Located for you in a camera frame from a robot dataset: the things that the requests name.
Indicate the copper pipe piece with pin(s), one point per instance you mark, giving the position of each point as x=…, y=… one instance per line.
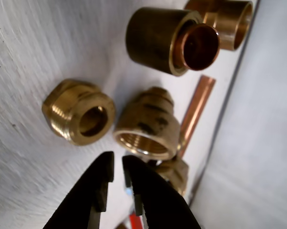
x=198, y=107

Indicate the brass fitting with copper end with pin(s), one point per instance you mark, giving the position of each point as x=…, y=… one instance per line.
x=148, y=40

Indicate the tall brass threaded sleeve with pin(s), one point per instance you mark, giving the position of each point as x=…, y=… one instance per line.
x=229, y=35

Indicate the white wooden board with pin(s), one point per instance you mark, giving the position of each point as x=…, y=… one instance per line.
x=26, y=71

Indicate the brass female threaded reducer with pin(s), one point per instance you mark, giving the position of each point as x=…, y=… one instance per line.
x=146, y=114

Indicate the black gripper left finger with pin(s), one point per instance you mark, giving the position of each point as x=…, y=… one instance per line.
x=86, y=202

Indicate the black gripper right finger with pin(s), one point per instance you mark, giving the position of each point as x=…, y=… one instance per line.
x=162, y=205

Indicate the short brass hex nut fitting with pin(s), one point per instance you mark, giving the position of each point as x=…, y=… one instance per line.
x=62, y=112

